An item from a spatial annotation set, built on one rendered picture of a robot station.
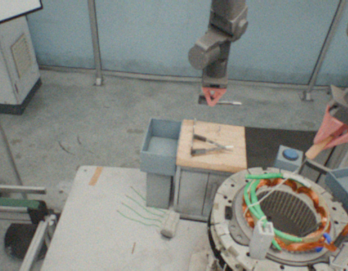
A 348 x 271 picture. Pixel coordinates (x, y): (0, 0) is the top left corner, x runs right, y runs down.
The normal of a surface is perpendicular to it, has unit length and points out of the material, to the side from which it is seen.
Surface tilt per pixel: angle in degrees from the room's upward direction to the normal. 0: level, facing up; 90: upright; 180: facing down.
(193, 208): 90
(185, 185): 90
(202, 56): 91
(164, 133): 90
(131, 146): 0
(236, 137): 0
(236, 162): 0
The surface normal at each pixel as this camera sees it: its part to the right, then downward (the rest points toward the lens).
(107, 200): 0.07, -0.77
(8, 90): -0.04, 0.64
